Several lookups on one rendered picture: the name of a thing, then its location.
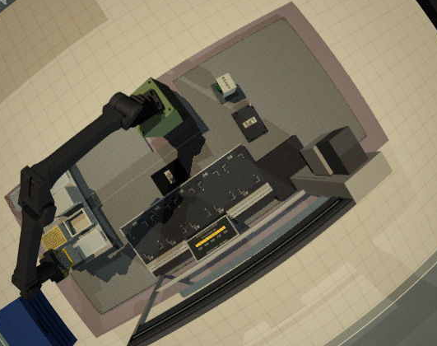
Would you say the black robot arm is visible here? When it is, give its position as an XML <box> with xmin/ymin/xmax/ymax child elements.
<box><xmin>12</xmin><ymin>89</ymin><xmax>164</xmax><ymax>300</ymax></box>

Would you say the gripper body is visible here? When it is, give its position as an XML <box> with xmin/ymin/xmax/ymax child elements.
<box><xmin>40</xmin><ymin>249</ymin><xmax>64</xmax><ymax>283</ymax></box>

